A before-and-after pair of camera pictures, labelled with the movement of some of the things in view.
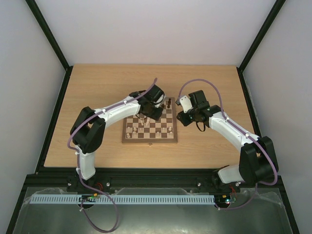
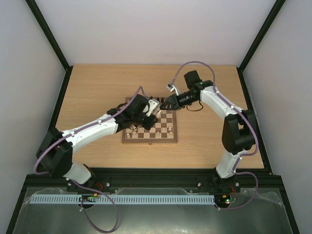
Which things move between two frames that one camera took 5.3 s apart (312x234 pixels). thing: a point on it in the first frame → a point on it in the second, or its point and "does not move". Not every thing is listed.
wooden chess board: x=140 y=129 does not move
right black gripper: x=183 y=118 → x=176 y=101
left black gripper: x=157 y=116 → x=152 y=121
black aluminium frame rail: x=54 y=178 does not move
